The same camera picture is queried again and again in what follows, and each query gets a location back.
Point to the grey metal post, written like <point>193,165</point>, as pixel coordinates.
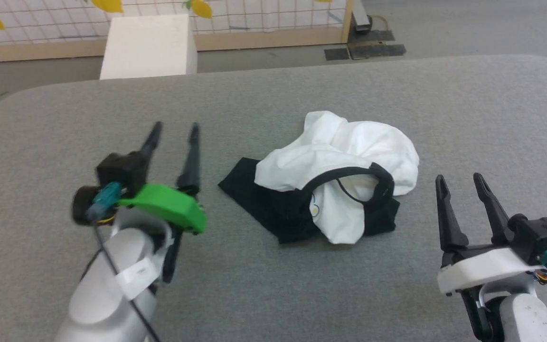
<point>361,16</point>

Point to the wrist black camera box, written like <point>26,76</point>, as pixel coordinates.
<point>120,172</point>
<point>539,237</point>

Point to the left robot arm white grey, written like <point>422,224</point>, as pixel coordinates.
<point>112,285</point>

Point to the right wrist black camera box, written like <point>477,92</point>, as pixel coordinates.
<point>539,237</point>

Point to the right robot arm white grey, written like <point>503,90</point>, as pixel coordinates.
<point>530,318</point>

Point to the white shirt with black sleeves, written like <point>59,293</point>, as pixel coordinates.
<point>340,161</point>

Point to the wooden frame mesh fence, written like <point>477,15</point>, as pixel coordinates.
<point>254,40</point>

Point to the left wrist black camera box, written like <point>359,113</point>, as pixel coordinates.
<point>120,172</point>

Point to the long black floor mat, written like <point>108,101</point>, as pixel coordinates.
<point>378,51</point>

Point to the white rectangular box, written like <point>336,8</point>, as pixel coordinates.
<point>150,47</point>

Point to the left black round motor housing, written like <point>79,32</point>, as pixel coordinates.
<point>81,206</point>

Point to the small black floor mat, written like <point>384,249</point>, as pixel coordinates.
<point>336,53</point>

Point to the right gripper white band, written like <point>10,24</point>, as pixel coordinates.
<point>482,268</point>

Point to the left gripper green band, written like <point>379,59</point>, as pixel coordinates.
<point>169,206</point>

